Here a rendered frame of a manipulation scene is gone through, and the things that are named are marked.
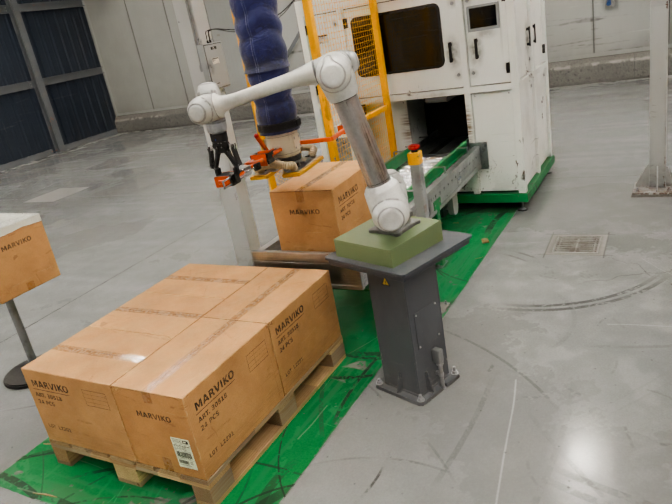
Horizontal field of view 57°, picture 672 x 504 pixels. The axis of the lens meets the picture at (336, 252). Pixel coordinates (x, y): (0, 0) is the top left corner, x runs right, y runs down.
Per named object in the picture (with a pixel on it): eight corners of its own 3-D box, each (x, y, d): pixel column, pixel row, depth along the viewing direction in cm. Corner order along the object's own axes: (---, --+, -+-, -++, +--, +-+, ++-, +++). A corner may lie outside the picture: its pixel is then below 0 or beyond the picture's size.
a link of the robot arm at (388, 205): (413, 213, 273) (416, 231, 252) (379, 226, 276) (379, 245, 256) (347, 43, 246) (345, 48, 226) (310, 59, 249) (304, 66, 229)
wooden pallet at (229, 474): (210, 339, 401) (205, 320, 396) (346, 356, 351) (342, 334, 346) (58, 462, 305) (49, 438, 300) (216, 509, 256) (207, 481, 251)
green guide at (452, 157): (464, 150, 522) (463, 140, 519) (476, 150, 517) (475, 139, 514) (390, 216, 394) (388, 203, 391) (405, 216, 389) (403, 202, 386)
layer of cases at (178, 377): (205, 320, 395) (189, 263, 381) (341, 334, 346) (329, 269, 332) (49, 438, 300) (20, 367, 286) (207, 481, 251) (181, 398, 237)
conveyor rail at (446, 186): (476, 167, 523) (474, 145, 516) (482, 167, 520) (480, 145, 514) (357, 286, 339) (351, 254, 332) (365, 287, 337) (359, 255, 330)
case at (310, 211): (328, 221, 409) (317, 162, 395) (384, 220, 390) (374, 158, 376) (282, 257, 360) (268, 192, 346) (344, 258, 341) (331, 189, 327)
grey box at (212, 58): (225, 86, 429) (215, 41, 418) (231, 85, 426) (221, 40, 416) (207, 91, 413) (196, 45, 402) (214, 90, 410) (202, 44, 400)
